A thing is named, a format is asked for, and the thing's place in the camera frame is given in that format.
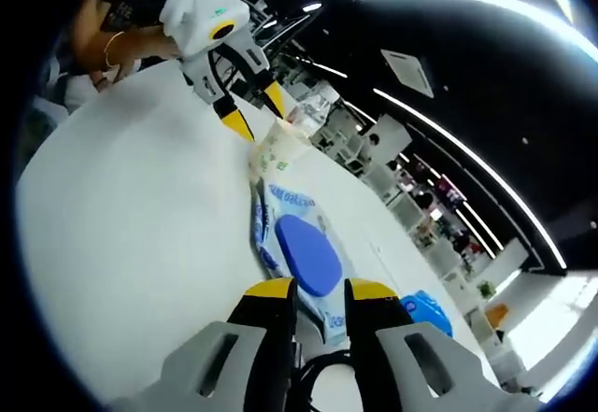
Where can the printed paper cup item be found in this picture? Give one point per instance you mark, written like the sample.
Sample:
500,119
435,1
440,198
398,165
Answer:
278,150

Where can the wet wipes pack blue lid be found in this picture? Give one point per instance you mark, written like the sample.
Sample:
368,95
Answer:
303,253

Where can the clear plastic water bottle item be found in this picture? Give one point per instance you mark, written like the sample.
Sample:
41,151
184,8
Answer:
310,113

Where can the narrow bright window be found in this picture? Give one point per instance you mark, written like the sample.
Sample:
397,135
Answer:
560,318

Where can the blue tissue pack item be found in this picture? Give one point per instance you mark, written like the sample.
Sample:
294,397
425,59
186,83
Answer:
425,314

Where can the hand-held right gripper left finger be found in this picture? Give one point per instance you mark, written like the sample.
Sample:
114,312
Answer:
219,365

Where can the ceiling air conditioner vent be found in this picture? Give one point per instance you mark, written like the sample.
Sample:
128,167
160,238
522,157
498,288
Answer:
406,73

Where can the orange seat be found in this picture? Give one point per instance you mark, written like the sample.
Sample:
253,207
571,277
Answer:
498,314

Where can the green potted plant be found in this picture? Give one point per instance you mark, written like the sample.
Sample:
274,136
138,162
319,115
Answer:
487,289

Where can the hanging display screen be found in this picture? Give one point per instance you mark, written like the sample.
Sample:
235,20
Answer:
451,192

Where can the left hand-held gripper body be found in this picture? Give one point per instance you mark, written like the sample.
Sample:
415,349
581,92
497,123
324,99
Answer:
201,15

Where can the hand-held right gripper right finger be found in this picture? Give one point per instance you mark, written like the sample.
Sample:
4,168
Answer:
411,370

